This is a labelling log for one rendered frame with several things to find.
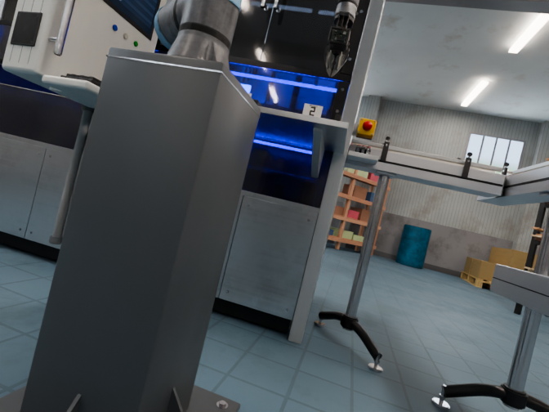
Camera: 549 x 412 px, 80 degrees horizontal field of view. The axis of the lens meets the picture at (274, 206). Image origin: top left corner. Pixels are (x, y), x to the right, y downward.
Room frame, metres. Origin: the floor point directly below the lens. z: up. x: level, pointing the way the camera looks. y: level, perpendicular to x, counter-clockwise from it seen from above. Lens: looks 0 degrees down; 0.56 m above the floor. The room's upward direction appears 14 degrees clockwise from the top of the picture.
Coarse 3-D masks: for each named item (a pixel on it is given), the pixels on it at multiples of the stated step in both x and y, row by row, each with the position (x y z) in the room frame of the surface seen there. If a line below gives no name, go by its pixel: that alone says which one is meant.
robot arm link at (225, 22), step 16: (176, 0) 0.75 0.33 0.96; (192, 0) 0.69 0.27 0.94; (208, 0) 0.68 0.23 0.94; (224, 0) 0.69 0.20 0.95; (240, 0) 0.73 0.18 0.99; (176, 16) 0.74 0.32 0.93; (192, 16) 0.68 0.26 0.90; (208, 16) 0.68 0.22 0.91; (224, 16) 0.70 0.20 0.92; (224, 32) 0.70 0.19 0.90
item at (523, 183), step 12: (504, 168) 1.47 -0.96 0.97; (528, 168) 1.35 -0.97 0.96; (540, 168) 1.22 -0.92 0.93; (516, 180) 1.37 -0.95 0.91; (528, 180) 1.28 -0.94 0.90; (540, 180) 1.20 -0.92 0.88; (504, 192) 1.44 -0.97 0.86; (516, 192) 1.34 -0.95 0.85; (528, 192) 1.26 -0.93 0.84; (540, 192) 1.20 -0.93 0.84; (504, 204) 1.64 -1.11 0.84; (516, 204) 1.56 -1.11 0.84
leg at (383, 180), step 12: (384, 180) 1.56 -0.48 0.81; (384, 192) 1.56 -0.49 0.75; (372, 204) 1.58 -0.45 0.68; (372, 216) 1.57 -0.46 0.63; (372, 228) 1.56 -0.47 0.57; (372, 240) 1.56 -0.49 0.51; (360, 252) 1.58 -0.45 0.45; (360, 264) 1.56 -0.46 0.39; (360, 276) 1.56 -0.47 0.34; (360, 288) 1.56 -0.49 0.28; (348, 312) 1.57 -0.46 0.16
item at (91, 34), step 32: (32, 0) 1.12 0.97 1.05; (64, 0) 1.12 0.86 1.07; (96, 0) 1.23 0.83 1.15; (128, 0) 1.36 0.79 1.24; (160, 0) 1.52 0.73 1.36; (32, 32) 1.10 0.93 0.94; (96, 32) 1.26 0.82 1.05; (128, 32) 1.40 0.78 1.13; (32, 64) 1.10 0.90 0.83; (64, 64) 1.17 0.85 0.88; (96, 64) 1.29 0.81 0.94
